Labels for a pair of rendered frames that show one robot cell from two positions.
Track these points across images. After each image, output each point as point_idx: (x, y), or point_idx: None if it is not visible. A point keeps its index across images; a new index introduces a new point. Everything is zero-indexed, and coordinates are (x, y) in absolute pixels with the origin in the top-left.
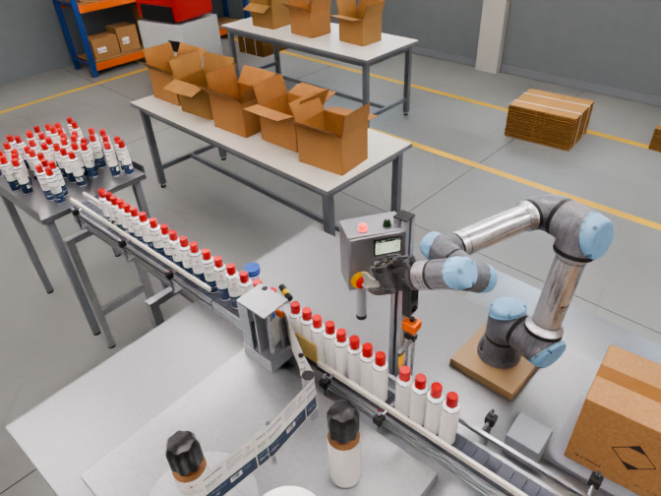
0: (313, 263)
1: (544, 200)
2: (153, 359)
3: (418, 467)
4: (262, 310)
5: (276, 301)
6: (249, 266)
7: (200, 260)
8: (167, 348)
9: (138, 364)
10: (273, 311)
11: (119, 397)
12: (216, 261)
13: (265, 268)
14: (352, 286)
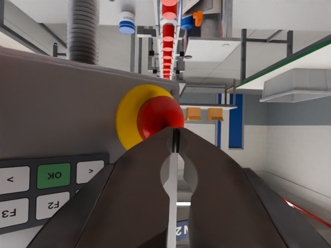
0: None
1: None
2: (252, 12)
3: None
4: (227, 46)
5: (201, 44)
6: (127, 32)
7: None
8: (237, 13)
9: (261, 16)
10: (220, 39)
11: (302, 6)
12: (169, 68)
13: (109, 17)
14: (177, 99)
